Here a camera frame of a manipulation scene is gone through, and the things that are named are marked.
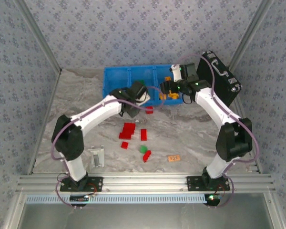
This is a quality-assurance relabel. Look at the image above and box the blue three-compartment plastic bin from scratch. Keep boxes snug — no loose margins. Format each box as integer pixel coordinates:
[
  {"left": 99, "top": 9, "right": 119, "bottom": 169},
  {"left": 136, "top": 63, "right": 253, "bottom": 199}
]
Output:
[{"left": 102, "top": 63, "right": 184, "bottom": 107}]

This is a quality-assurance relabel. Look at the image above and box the black controller board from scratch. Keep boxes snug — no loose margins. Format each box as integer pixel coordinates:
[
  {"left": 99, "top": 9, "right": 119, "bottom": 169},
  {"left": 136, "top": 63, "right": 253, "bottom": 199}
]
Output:
[
  {"left": 204, "top": 193, "right": 223, "bottom": 208},
  {"left": 70, "top": 194, "right": 91, "bottom": 208}
]

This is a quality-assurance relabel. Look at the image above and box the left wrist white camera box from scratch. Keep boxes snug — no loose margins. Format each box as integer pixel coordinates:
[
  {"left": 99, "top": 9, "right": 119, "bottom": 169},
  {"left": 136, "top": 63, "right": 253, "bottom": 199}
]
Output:
[{"left": 135, "top": 92, "right": 151, "bottom": 107}]

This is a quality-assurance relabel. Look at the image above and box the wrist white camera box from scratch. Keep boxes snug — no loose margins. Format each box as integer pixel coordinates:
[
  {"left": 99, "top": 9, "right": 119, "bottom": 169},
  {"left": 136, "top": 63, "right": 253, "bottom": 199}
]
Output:
[
  {"left": 135, "top": 92, "right": 151, "bottom": 107},
  {"left": 169, "top": 63, "right": 183, "bottom": 81}
]

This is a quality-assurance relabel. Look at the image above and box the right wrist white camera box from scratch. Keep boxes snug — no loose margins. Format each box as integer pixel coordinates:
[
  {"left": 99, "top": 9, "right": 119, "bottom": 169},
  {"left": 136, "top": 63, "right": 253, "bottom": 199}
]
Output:
[{"left": 169, "top": 63, "right": 183, "bottom": 81}]

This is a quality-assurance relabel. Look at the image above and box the black case with silver handle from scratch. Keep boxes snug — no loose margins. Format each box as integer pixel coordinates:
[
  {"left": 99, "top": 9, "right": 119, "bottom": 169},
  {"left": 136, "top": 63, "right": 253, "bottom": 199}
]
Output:
[{"left": 196, "top": 50, "right": 243, "bottom": 108}]

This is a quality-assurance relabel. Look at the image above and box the aluminium table side rail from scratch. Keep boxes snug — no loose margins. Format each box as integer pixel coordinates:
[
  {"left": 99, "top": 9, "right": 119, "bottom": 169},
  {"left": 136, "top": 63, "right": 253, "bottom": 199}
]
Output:
[
  {"left": 28, "top": 69, "right": 62, "bottom": 175},
  {"left": 233, "top": 95, "right": 263, "bottom": 174}
]

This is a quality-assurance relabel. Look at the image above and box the white grey metal bracket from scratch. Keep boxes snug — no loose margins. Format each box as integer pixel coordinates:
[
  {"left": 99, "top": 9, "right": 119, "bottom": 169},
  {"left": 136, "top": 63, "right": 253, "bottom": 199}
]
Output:
[{"left": 88, "top": 146, "right": 105, "bottom": 167}]

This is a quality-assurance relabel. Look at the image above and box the aluminium front frame rail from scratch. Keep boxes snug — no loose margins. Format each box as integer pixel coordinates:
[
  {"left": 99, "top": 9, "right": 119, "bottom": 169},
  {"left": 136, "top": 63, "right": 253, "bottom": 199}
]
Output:
[{"left": 15, "top": 173, "right": 276, "bottom": 194}]

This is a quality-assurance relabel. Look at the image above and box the aluminium frame post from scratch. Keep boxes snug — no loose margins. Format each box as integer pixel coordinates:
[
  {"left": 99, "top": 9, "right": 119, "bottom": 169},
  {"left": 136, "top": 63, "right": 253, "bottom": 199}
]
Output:
[
  {"left": 228, "top": 0, "right": 276, "bottom": 70},
  {"left": 13, "top": 0, "right": 63, "bottom": 72}
]

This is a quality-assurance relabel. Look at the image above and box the slotted white cable duct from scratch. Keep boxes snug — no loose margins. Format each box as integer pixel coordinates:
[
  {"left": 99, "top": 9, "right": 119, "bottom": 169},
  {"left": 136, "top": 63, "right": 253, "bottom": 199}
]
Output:
[{"left": 26, "top": 193, "right": 207, "bottom": 205}]

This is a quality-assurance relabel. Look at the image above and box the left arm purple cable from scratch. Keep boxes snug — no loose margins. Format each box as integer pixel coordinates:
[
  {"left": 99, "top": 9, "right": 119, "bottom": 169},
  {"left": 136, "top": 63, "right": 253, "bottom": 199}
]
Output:
[{"left": 50, "top": 85, "right": 166, "bottom": 209}]

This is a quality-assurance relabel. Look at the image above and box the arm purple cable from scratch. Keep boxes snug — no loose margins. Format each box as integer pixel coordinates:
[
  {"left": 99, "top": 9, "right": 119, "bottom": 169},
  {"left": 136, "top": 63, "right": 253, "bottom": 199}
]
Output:
[
  {"left": 177, "top": 53, "right": 260, "bottom": 208},
  {"left": 50, "top": 85, "right": 166, "bottom": 209}
]

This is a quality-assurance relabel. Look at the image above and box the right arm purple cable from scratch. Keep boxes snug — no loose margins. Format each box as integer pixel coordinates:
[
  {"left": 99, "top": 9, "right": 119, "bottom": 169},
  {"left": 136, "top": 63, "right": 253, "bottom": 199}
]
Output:
[{"left": 177, "top": 53, "right": 260, "bottom": 208}]

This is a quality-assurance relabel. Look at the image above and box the aluminium frame leg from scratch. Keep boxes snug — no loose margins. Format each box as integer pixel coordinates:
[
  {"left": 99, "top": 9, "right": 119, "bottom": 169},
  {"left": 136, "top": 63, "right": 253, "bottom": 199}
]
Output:
[
  {"left": 263, "top": 192, "right": 286, "bottom": 229},
  {"left": 4, "top": 193, "right": 27, "bottom": 229}
]

